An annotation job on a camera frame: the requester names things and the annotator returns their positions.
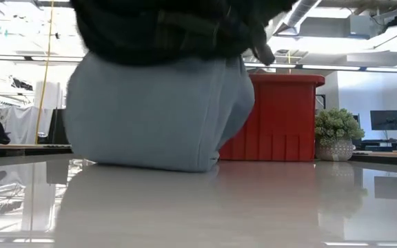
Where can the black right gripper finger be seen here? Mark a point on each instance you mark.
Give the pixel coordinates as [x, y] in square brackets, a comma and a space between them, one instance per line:
[264, 51]

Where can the dark blue jeans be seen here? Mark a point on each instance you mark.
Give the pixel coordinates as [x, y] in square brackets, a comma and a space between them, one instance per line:
[150, 27]

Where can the light blue jeans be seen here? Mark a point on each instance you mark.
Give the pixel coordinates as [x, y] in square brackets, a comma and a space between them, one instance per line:
[150, 113]

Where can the red plastic laundry bin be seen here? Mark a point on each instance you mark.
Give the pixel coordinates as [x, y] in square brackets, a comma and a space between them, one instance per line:
[281, 117]

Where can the long ceiling light strip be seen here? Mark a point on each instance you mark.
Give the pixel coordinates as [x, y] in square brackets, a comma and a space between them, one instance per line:
[322, 67]

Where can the small green plant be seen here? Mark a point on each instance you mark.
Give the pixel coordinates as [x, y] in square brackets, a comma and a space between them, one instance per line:
[336, 131]

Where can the black computer monitor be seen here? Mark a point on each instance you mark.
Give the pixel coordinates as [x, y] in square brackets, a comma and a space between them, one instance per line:
[388, 120]

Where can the ribbed ceiling air duct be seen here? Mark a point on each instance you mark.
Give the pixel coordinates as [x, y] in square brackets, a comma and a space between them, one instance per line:
[298, 12]

